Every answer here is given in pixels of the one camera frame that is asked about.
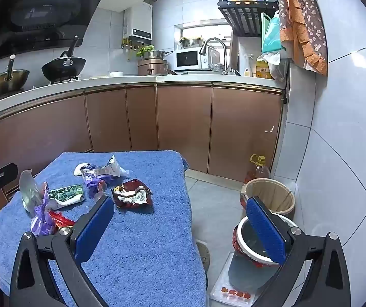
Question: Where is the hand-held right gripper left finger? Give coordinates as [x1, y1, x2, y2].
[9, 194, 116, 307]

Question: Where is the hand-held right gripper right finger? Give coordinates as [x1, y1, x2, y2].
[246, 196, 352, 307]

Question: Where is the white bin with red bag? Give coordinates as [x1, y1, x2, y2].
[232, 213, 299, 268]

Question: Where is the clear plastic wrapper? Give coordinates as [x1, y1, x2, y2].
[19, 169, 43, 212]

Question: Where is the green snack wrapper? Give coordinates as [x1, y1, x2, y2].
[48, 184, 86, 206]

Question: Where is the dark red snack wrapper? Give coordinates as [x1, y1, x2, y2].
[111, 179, 154, 211]

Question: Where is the purple plastic wrapper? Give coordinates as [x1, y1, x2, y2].
[30, 182, 59, 236]

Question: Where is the white and purple packet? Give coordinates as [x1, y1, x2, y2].
[74, 155, 130, 199]

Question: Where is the wooden waste basket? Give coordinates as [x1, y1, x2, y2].
[240, 178, 296, 216]

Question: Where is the white tray with red pieces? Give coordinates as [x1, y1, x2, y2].
[209, 251, 286, 306]

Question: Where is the amber oil bottle yellow cap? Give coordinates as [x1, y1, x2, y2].
[245, 154, 271, 185]

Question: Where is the blue towel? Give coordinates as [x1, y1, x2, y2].
[0, 149, 208, 307]

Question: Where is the round floor mat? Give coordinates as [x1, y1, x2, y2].
[196, 240, 212, 273]

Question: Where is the bronze wok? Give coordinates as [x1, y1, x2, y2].
[0, 54, 30, 98]

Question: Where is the gas stove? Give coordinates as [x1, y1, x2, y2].
[19, 76, 80, 93]

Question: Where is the black wok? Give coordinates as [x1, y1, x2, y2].
[41, 35, 87, 82]

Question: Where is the copper kitchen base cabinet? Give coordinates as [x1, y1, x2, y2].
[0, 81, 285, 200]

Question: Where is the yellow cooking oil bottle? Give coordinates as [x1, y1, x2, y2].
[255, 59, 273, 79]

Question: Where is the black range hood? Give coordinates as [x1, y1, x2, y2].
[0, 0, 107, 65]

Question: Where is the white spray bottle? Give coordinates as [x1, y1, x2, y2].
[243, 53, 255, 77]

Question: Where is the white plastic bag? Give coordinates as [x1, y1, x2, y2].
[256, 50, 290, 81]

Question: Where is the copper rice cooker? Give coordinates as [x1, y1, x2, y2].
[137, 58, 169, 76]

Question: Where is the steel saucepan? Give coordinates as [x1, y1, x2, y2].
[143, 49, 174, 61]

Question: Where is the white microwave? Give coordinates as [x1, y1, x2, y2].
[174, 46, 221, 71]

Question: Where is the steel kitchen faucet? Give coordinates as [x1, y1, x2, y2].
[199, 37, 232, 75]

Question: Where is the green plastic bag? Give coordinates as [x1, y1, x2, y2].
[261, 10, 286, 55]

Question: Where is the steel bowl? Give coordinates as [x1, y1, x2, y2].
[179, 36, 204, 49]

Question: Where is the white water heater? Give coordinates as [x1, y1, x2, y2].
[123, 1, 153, 44]

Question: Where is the window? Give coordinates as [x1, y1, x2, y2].
[174, 22, 235, 49]

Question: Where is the orange brown floral cloth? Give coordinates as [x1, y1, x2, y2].
[274, 0, 329, 77]

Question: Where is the black wall rack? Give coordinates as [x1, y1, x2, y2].
[216, 0, 281, 38]

